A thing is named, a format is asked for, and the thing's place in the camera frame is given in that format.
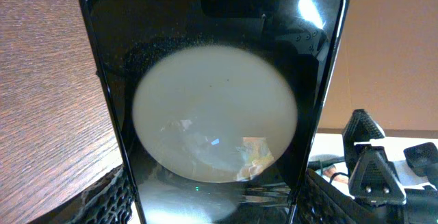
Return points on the black flip smartphone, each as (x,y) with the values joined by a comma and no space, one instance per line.
(215,103)

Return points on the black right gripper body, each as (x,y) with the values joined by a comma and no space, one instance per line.
(418,176)

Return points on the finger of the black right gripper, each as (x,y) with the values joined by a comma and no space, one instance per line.
(373,181)
(360,128)

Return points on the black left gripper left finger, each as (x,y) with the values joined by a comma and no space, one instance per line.
(108,200)

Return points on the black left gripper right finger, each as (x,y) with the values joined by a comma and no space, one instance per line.
(320,202)

